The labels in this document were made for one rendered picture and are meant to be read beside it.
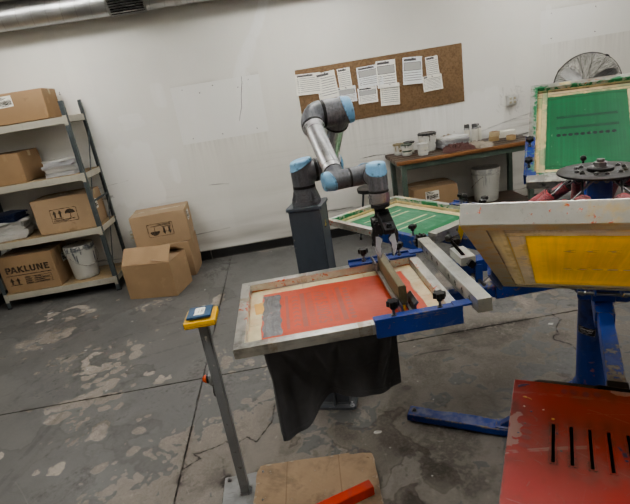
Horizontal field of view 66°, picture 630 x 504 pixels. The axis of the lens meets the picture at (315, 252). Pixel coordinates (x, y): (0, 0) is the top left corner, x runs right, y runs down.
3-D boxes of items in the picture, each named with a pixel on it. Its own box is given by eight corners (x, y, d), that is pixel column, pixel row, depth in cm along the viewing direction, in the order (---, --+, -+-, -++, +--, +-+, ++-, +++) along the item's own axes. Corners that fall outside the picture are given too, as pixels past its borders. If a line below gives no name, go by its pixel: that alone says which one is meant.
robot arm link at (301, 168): (290, 185, 253) (285, 159, 248) (315, 180, 255) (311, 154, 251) (294, 188, 242) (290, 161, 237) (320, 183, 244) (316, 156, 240)
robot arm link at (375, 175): (380, 158, 182) (389, 161, 174) (384, 187, 185) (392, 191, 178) (361, 162, 180) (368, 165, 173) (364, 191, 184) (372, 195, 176)
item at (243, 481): (221, 515, 221) (168, 331, 190) (225, 478, 242) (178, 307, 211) (268, 506, 222) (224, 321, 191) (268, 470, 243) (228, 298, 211)
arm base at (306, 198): (296, 200, 260) (293, 182, 257) (323, 198, 256) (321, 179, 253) (289, 208, 246) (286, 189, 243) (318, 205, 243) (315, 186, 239)
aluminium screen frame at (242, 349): (234, 360, 163) (232, 350, 161) (243, 291, 218) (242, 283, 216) (463, 318, 165) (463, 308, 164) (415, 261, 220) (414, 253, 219)
